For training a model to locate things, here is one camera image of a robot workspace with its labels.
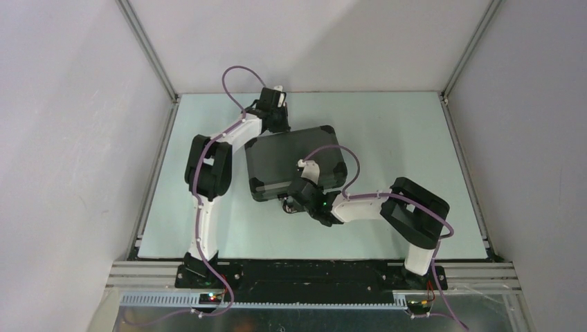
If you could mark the black poker case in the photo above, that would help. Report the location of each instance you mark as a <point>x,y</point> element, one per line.
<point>272,161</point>

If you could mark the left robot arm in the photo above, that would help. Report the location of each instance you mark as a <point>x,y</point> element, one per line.
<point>210,168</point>

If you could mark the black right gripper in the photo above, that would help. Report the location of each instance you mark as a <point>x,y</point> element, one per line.
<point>297,207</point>

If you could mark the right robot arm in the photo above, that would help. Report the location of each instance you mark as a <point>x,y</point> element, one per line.
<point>417,214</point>

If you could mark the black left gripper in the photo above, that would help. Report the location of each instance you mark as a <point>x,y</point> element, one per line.
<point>285,127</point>

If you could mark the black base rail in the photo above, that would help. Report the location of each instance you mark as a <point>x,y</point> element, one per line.
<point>306,281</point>

